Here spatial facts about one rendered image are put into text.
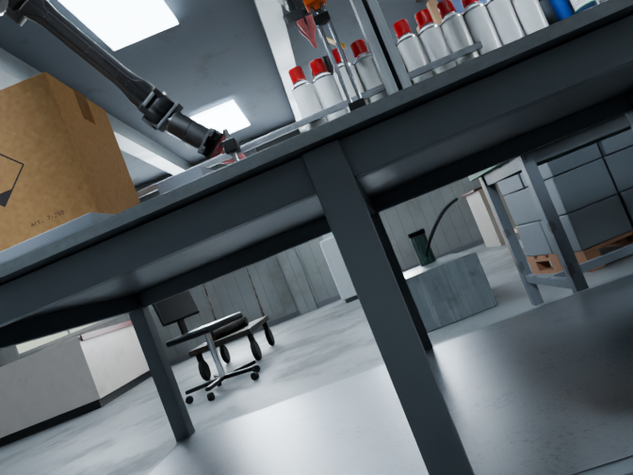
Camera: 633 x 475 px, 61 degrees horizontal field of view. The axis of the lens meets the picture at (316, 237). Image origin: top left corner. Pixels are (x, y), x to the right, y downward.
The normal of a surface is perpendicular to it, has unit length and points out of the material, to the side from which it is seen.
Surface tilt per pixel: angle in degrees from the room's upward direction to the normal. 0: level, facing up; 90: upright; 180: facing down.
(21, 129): 90
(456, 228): 90
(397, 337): 90
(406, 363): 90
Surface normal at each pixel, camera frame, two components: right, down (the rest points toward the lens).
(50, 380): -0.05, -0.04
